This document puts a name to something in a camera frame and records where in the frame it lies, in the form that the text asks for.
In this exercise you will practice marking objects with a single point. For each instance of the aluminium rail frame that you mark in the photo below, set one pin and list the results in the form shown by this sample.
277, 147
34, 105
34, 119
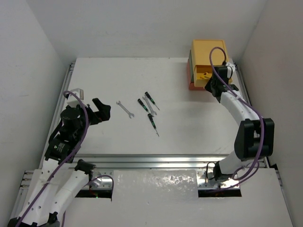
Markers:
195, 130

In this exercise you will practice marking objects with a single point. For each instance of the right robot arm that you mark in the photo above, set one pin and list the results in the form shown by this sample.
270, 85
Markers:
255, 136

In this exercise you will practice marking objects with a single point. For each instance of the silver combination wrench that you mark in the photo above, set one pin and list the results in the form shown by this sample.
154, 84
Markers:
145, 98

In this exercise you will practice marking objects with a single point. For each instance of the green black screwdriver near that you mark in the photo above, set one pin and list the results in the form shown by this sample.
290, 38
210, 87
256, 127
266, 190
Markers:
152, 122

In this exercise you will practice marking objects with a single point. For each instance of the green black screwdriver far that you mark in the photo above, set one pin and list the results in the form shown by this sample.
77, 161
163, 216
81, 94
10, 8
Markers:
151, 99

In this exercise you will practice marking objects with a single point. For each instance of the silver open-end wrench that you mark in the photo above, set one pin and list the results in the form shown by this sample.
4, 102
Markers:
131, 115

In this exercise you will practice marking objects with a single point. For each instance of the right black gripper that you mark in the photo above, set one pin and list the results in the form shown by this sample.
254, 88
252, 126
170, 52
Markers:
208, 86

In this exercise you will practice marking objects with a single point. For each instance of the green black screwdriver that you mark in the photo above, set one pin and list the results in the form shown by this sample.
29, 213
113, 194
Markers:
151, 99
152, 122
142, 105

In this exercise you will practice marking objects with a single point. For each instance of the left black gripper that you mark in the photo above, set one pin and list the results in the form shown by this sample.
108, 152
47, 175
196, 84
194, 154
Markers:
93, 114

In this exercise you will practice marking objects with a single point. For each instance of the green black screwdriver left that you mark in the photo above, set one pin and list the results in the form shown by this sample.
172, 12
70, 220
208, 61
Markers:
142, 105

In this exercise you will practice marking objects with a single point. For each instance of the green drawer box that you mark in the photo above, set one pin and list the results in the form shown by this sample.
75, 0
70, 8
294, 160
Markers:
190, 72

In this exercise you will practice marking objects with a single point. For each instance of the yellow drawer box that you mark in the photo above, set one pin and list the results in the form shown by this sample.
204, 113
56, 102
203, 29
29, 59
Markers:
200, 50

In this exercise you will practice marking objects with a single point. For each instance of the white front cover panel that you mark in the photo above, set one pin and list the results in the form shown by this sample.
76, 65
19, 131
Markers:
170, 199

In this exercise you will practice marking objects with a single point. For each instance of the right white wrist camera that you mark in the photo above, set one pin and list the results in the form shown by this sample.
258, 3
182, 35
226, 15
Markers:
231, 69

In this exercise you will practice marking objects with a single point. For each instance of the red drawer box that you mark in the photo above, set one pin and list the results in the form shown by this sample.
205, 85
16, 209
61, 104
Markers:
191, 85

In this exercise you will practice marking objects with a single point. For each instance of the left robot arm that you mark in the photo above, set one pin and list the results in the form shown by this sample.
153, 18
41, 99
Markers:
57, 185

